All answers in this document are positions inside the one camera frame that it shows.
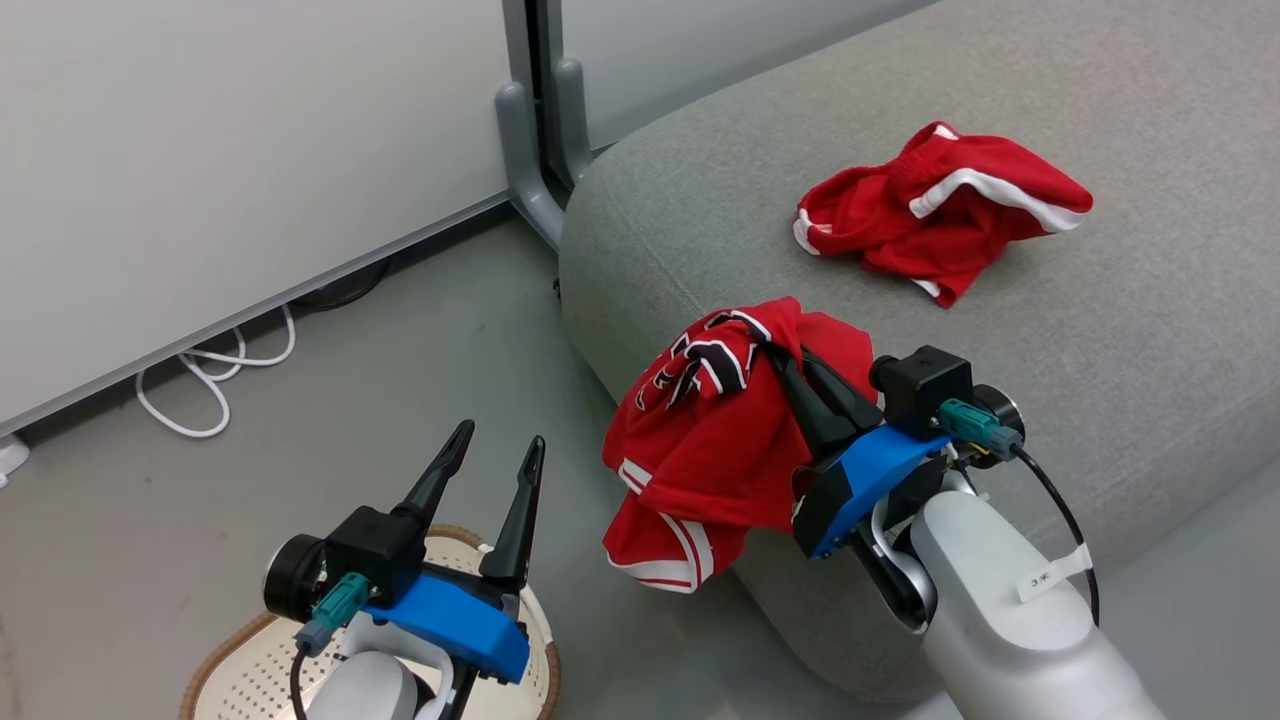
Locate white perforated laundry basket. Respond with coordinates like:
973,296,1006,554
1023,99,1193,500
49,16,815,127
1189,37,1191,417
180,524,561,720

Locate red Bulls basketball shorts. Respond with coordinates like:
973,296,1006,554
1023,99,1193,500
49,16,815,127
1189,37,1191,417
793,122,1094,309

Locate white partition panel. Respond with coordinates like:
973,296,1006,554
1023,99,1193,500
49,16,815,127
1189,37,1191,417
0,0,516,437
560,0,936,151

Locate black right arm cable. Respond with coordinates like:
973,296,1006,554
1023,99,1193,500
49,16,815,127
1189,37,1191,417
1010,443,1102,629

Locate red Bulls basketball jersey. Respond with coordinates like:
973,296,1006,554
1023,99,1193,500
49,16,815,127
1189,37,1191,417
602,297,881,594

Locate white looped floor cable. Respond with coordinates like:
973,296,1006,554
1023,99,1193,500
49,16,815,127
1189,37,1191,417
135,305,298,439

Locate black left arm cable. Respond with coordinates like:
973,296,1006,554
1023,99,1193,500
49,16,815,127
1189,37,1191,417
288,645,313,720

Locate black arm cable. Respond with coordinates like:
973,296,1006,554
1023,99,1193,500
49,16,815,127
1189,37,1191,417
1010,443,1102,629
288,645,313,720

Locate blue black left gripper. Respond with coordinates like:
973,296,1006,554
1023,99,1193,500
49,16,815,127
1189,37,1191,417
362,419,547,685

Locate black floor cable under panel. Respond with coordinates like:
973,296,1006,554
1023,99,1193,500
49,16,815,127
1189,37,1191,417
290,258,391,311

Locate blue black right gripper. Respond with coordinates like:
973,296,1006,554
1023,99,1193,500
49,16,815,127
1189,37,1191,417
763,343,956,559

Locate white cable label tag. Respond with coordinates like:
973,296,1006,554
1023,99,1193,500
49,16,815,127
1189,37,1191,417
1016,544,1094,604

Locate grey fabric sofa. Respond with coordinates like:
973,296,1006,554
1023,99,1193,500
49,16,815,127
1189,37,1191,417
558,0,1280,706

